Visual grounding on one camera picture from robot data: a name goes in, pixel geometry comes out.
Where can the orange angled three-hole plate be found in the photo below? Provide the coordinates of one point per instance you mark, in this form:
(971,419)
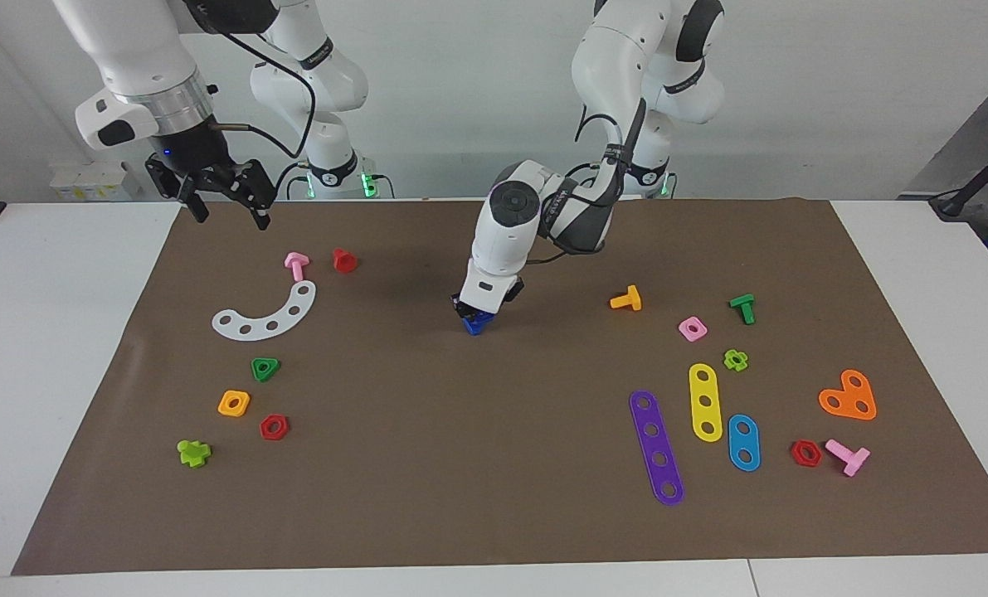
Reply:
(847,396)

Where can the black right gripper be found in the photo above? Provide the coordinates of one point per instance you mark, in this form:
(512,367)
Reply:
(195,157)

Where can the green cross-shaped plastic nut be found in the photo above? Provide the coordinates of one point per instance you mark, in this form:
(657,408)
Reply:
(727,360)

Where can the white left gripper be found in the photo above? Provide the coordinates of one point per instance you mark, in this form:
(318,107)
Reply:
(489,286)

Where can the orange square plastic nut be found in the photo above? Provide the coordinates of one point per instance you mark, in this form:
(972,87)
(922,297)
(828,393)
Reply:
(225,404)

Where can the yellow three-hole plastic strip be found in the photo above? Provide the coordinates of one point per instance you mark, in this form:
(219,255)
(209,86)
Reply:
(704,390)

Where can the brown table mat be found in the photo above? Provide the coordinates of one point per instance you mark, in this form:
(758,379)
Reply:
(460,456)

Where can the green triangular plastic nut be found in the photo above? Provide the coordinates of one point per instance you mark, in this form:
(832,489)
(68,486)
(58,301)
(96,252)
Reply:
(258,376)

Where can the lime cross-head plastic screw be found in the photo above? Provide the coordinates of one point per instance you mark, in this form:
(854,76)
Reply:
(193,453)

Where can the pink plastic screw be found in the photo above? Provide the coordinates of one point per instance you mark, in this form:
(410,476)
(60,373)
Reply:
(850,458)
(296,265)

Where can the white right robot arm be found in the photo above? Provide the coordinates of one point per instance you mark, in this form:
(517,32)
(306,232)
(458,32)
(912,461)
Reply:
(137,50)

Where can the white box with labels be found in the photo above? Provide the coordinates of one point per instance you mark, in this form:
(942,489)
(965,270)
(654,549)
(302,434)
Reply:
(95,181)

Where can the blue triangle-head plastic screw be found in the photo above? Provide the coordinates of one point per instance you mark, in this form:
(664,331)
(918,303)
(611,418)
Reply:
(475,330)

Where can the white curved five-hole plate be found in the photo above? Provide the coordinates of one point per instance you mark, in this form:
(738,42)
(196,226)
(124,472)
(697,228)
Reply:
(283,319)

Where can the blue two-hole plastic strip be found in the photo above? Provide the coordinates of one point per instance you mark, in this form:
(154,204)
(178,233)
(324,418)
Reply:
(744,442)

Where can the green plastic screw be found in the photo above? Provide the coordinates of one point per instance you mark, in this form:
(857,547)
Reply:
(744,307)

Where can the red hexagonal plastic nut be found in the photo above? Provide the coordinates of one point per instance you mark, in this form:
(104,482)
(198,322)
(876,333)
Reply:
(796,453)
(265,428)

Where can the orange plastic screw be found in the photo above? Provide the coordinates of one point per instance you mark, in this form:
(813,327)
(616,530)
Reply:
(626,300)

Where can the blue square plastic nut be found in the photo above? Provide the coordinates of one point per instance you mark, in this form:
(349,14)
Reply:
(484,317)

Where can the pink square plastic nut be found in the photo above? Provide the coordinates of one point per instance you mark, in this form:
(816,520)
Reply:
(684,330)

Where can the red plastic screw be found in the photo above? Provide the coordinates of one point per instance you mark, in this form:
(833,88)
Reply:
(343,261)

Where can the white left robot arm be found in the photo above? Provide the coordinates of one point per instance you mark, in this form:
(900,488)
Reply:
(502,240)

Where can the purple four-hole plastic strip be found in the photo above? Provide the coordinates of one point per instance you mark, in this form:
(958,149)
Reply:
(657,445)

